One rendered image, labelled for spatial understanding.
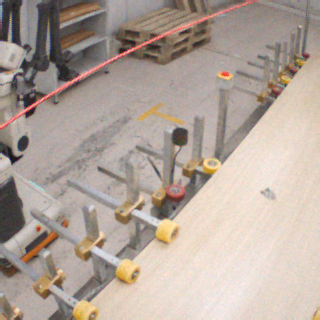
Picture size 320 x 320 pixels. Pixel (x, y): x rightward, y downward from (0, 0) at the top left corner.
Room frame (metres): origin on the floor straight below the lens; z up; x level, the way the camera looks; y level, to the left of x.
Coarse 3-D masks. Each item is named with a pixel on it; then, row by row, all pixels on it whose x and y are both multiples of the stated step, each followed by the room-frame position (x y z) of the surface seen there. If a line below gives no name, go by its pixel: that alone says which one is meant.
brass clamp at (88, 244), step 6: (102, 234) 1.05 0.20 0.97; (84, 240) 1.00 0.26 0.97; (90, 240) 1.01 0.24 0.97; (96, 240) 1.01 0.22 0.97; (102, 240) 1.03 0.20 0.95; (84, 246) 0.97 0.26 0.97; (90, 246) 0.98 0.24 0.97; (96, 246) 0.99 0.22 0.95; (78, 252) 0.95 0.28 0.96; (84, 252) 0.94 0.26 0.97; (90, 252) 0.96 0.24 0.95; (84, 258) 0.94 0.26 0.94
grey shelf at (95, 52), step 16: (32, 0) 3.91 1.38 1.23; (64, 0) 4.45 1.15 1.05; (80, 0) 4.68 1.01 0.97; (96, 0) 4.58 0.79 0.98; (32, 16) 3.91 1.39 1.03; (80, 16) 4.14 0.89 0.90; (96, 16) 4.58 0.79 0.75; (32, 32) 3.92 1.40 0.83; (48, 32) 3.77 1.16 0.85; (64, 32) 4.45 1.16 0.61; (96, 32) 4.58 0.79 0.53; (32, 48) 3.92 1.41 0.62; (48, 48) 3.77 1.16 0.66; (80, 48) 4.08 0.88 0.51; (96, 48) 4.58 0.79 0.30; (80, 64) 4.47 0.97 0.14; (96, 64) 4.44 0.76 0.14; (48, 80) 3.78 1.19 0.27; (80, 80) 4.06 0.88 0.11
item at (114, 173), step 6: (102, 168) 1.57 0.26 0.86; (108, 168) 1.57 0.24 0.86; (108, 174) 1.55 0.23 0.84; (114, 174) 1.53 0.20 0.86; (120, 174) 1.53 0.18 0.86; (120, 180) 1.52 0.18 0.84; (144, 186) 1.45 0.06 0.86; (150, 186) 1.45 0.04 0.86; (144, 192) 1.44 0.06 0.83; (150, 192) 1.43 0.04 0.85; (174, 204) 1.36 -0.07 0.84
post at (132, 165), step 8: (128, 160) 1.23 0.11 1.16; (136, 160) 1.24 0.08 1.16; (128, 168) 1.22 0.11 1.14; (136, 168) 1.23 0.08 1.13; (128, 176) 1.22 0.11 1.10; (136, 176) 1.23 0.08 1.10; (128, 184) 1.22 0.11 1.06; (136, 184) 1.23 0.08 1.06; (128, 192) 1.22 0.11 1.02; (136, 192) 1.22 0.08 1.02; (128, 200) 1.23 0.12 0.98; (136, 200) 1.22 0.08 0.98; (136, 224) 1.22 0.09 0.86; (136, 232) 1.22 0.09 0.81; (136, 240) 1.21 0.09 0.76
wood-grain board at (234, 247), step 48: (288, 96) 2.33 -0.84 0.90; (240, 144) 1.74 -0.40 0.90; (288, 144) 1.76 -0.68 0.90; (240, 192) 1.37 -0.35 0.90; (288, 192) 1.37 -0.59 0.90; (192, 240) 1.09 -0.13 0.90; (240, 240) 1.08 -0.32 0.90; (288, 240) 1.07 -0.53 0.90; (144, 288) 0.84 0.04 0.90; (192, 288) 0.84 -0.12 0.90; (240, 288) 0.83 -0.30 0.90; (288, 288) 0.81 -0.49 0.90
